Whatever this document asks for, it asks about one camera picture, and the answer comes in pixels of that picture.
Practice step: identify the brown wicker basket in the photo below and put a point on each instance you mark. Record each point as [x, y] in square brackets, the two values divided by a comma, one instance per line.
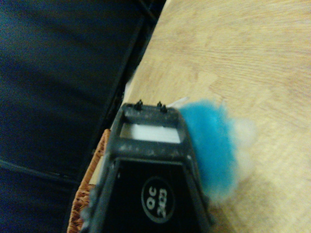
[82, 194]

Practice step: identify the blue and white fluffy toy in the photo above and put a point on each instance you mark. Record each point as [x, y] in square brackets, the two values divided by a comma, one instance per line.
[211, 140]

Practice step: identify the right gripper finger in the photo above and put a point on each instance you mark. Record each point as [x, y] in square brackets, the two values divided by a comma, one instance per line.
[150, 148]

